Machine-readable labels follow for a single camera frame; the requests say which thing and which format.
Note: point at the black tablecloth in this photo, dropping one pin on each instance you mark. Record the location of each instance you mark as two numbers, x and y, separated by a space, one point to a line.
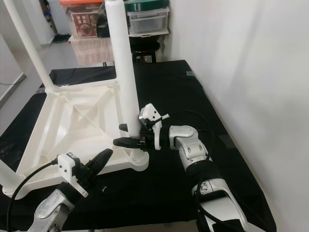
174 193

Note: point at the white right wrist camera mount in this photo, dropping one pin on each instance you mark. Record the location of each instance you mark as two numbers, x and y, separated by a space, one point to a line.
148 113

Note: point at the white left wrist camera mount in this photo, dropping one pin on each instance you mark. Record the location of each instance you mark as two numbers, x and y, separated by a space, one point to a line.
66 165

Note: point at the orange lid storage bin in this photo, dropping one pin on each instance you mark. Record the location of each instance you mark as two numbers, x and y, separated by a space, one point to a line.
77 2

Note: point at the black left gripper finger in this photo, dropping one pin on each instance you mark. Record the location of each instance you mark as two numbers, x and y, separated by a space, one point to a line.
100 157
104 165

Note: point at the white plastic table leg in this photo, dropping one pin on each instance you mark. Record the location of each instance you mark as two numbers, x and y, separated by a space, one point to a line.
7 176
29 43
125 63
114 77

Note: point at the black round stool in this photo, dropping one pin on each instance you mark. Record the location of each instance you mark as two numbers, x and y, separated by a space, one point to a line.
145 46

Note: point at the clear plastic storage box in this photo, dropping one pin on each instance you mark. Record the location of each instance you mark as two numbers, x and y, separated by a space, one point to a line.
149 21

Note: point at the red printed box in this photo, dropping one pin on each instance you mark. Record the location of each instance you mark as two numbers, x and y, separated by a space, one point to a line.
83 25

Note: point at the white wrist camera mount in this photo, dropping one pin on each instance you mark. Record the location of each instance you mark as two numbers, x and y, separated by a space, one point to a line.
148 113
66 165

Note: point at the beige table cover cloth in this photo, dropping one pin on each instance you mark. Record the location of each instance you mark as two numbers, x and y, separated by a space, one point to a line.
91 50

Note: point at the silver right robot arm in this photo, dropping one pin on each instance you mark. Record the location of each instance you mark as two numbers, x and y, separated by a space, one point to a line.
190 147

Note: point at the white plastic table top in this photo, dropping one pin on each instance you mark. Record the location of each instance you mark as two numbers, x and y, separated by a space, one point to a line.
77 121

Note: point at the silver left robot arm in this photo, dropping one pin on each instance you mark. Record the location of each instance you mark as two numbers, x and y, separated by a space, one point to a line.
50 210

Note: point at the grey tape strip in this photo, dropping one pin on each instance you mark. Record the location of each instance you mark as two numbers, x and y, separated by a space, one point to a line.
226 141
190 74

